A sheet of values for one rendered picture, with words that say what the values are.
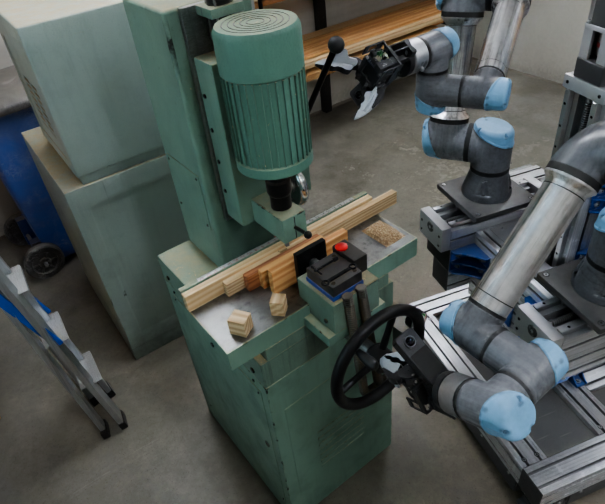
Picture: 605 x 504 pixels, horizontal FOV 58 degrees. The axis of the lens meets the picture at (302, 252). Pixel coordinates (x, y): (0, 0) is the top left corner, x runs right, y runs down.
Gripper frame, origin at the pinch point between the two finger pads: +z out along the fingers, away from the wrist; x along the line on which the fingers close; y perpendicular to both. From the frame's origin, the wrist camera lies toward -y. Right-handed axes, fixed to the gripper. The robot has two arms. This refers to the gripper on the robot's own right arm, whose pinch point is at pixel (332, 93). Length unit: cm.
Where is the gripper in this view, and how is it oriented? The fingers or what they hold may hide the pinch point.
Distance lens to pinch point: 121.9
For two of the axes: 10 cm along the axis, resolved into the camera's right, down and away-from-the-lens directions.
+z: -7.9, 4.4, -4.2
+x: 5.4, 8.2, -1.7
